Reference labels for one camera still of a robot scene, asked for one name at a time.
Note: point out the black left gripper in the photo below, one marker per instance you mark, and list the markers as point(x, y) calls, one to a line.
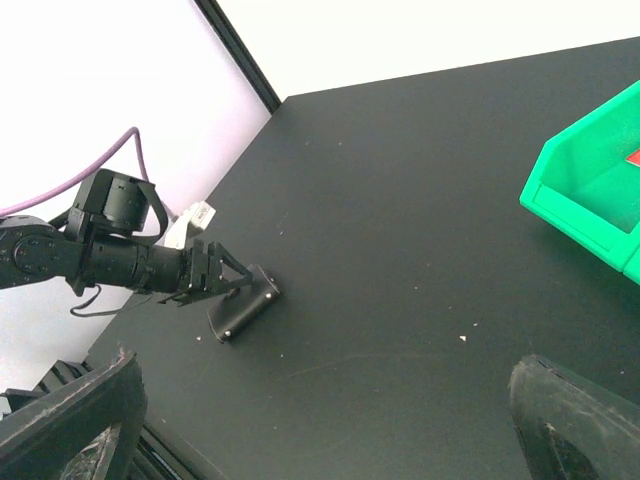
point(210, 271)

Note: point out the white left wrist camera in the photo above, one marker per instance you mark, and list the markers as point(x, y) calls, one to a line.
point(190, 223)

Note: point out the red card in bin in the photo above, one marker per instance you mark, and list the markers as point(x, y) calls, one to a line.
point(634, 158)

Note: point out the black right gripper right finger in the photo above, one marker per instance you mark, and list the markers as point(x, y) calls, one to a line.
point(569, 427)

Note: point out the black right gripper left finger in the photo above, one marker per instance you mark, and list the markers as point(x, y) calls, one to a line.
point(39, 440)

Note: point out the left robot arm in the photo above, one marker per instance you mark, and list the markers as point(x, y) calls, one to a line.
point(98, 241)

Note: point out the black corner frame post left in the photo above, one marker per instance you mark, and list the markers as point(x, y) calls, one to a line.
point(237, 49)

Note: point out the green plastic bin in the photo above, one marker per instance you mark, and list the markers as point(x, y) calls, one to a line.
point(582, 185)

